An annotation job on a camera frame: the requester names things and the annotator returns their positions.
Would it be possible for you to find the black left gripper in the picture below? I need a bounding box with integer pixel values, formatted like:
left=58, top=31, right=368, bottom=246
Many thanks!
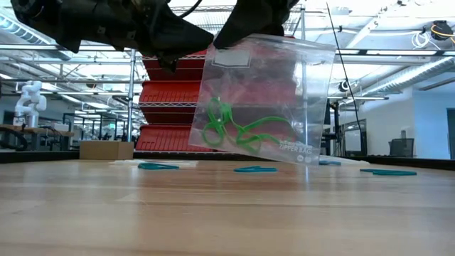
left=131, top=0, right=214, bottom=72

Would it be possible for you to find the white cable coil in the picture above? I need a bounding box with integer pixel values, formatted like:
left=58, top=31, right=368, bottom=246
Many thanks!
left=411, top=31, right=432, bottom=50

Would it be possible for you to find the black mesh chair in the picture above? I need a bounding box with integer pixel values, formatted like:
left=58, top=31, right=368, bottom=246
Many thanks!
left=388, top=137, right=415, bottom=159

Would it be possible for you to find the teal rubber band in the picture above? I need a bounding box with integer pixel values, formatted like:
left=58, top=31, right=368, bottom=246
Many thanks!
left=359, top=168, right=418, bottom=177
left=233, top=165, right=278, bottom=174
left=137, top=162, right=181, bottom=171

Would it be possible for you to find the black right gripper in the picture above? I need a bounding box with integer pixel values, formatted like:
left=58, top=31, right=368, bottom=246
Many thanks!
left=213, top=0, right=300, bottom=50

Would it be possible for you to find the red plastic bin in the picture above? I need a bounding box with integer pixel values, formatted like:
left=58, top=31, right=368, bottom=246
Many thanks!
left=138, top=80, right=202, bottom=125
left=136, top=124, right=195, bottom=153
left=142, top=49, right=208, bottom=81

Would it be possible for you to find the wooden workbench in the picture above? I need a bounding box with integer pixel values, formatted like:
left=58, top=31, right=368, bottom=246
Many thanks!
left=0, top=124, right=75, bottom=152

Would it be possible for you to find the green rubber band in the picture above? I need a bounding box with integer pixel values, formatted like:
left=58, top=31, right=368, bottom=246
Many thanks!
left=207, top=96, right=235, bottom=125
left=201, top=119, right=228, bottom=147
left=232, top=116, right=295, bottom=154

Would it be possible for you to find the black hose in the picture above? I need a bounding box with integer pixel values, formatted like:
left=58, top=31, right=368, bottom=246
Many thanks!
left=0, top=127, right=28, bottom=151

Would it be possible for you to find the small cardboard box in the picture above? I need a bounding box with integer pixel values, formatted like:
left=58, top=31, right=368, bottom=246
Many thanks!
left=79, top=140, right=135, bottom=161

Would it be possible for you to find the thin black hanging cable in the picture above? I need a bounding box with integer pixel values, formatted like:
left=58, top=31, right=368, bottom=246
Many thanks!
left=325, top=0, right=368, bottom=157

